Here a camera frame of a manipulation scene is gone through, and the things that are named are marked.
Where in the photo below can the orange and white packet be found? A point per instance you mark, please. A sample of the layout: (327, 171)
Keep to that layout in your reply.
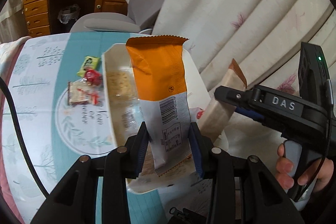
(157, 74)

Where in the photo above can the clear cake packet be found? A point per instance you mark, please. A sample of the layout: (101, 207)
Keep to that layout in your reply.
(128, 119)

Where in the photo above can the brown paper packet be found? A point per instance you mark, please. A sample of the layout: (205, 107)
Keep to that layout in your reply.
(218, 113)

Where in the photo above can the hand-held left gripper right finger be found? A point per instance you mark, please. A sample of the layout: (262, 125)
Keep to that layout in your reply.
(197, 155)

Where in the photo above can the dark packet with red ends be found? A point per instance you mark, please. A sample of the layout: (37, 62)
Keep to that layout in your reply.
(78, 92)

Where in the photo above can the white leaf print curtain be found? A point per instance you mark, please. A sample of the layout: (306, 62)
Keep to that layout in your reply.
(236, 3)

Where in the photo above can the white lace cover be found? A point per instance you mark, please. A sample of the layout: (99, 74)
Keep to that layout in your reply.
(10, 24)

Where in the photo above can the bin with white liner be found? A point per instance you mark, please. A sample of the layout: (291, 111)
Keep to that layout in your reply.
(68, 15)

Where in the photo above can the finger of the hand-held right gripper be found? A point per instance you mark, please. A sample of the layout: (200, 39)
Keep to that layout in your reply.
(250, 113)
(233, 95)

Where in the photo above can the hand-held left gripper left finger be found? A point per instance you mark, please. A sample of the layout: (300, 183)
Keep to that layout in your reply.
(141, 153)

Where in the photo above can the person's right hand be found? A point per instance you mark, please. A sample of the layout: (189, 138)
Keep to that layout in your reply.
(284, 171)

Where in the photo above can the white plastic storage box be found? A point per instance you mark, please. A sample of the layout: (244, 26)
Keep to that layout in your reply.
(195, 74)

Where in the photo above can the red and white fruit packet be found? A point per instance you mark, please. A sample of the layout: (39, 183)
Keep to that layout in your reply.
(199, 113)

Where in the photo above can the small green packet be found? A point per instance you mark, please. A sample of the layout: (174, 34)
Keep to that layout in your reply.
(89, 64)

